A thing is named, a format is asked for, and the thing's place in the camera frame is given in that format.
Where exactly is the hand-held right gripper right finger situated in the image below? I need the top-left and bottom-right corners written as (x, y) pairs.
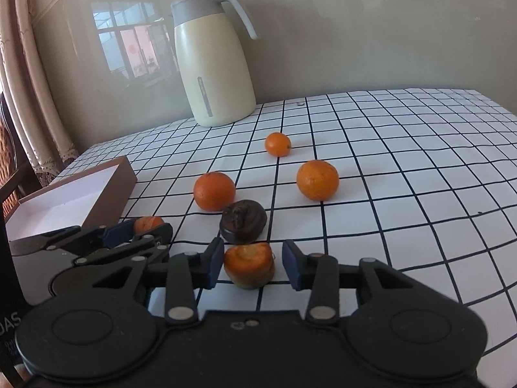
top-left (281, 239), bottom-right (462, 321)

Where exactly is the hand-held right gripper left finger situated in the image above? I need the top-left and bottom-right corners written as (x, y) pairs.
top-left (81, 238), bottom-right (225, 324)

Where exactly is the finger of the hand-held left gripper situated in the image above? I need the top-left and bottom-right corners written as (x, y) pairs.
top-left (40, 220), bottom-right (138, 252)
top-left (74, 224), bottom-right (174, 276)

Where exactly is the orange cut fruit piece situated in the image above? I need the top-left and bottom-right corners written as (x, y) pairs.
top-left (224, 242), bottom-right (276, 290)
top-left (133, 216), bottom-right (165, 235)

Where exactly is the brown cardboard box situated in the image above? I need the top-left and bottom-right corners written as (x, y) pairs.
top-left (5, 156), bottom-right (138, 247)

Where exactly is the dark brown round fruit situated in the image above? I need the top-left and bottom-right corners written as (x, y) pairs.
top-left (219, 199), bottom-right (268, 244)

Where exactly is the orange mandarin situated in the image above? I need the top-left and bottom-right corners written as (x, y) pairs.
top-left (193, 172), bottom-right (237, 211)
top-left (296, 159), bottom-right (340, 201)

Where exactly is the wooden chair with orange cushion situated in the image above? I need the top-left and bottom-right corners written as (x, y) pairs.
top-left (0, 93), bottom-right (43, 215)

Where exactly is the small orange citrus fruit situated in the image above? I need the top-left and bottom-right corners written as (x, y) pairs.
top-left (265, 132), bottom-right (292, 158)

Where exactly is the white checkered tablecloth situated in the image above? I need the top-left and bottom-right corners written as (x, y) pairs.
top-left (52, 88), bottom-right (517, 312)

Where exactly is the beige curtain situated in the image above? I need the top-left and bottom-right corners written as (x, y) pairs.
top-left (0, 0), bottom-right (79, 170)

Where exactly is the cream thermos jug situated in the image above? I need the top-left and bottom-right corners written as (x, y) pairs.
top-left (170, 0), bottom-right (260, 128)

